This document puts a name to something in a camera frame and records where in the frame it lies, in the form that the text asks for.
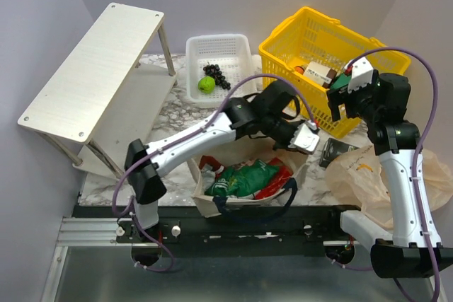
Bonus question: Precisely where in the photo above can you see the white wooden shelf stand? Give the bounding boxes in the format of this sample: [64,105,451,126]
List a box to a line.
[18,3,176,178]

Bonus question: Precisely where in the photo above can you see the white brown bottle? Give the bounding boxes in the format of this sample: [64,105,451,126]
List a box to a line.
[303,62,337,88]

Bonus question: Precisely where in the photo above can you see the green toy apple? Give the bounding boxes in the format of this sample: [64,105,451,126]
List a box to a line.
[197,76,216,94]

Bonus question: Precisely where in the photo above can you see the red orange snack packet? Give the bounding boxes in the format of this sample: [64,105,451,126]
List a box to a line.
[254,165,293,200]

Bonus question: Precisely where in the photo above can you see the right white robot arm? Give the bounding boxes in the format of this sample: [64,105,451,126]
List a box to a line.
[325,71,452,279]

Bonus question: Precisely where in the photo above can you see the dark toy grape bunch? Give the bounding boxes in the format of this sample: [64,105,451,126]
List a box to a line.
[202,64,231,91]

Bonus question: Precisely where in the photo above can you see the aluminium rail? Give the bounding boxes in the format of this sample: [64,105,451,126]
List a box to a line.
[57,218,117,247]

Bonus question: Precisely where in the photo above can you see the black green razor box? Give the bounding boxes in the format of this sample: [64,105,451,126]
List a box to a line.
[319,138,357,168]

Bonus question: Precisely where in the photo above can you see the yellow shopping basket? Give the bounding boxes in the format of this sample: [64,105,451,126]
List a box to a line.
[258,6,412,139]

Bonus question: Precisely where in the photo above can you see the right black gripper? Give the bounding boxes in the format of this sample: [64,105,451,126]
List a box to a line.
[326,73,382,123]

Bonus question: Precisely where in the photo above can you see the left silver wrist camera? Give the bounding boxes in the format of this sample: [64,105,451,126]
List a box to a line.
[287,120,320,154]

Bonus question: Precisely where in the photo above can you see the beige canvas tote bag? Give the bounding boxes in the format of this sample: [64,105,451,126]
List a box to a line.
[187,138,308,218]

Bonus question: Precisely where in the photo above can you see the green brown box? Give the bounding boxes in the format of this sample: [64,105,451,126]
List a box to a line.
[330,73,350,89]

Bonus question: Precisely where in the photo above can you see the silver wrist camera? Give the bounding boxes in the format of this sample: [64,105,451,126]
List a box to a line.
[287,120,320,154]
[345,57,374,93]

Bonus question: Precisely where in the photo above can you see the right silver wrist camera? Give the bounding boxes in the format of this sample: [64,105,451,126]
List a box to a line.
[345,57,374,93]

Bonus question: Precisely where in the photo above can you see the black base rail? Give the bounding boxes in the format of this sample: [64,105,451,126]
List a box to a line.
[70,205,357,264]

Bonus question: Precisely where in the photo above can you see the peach plastic grocery bag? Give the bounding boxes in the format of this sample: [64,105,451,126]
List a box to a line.
[325,146,452,230]

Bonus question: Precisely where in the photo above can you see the white perforated plastic basket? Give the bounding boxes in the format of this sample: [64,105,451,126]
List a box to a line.
[185,33,254,108]

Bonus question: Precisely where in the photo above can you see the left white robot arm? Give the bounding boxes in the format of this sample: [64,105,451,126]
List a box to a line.
[121,76,316,242]

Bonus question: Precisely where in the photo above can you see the green snack packet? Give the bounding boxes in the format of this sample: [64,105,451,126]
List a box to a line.
[205,159,279,199]

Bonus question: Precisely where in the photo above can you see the small orange capped item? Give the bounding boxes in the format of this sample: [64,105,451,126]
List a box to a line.
[294,66,305,74]

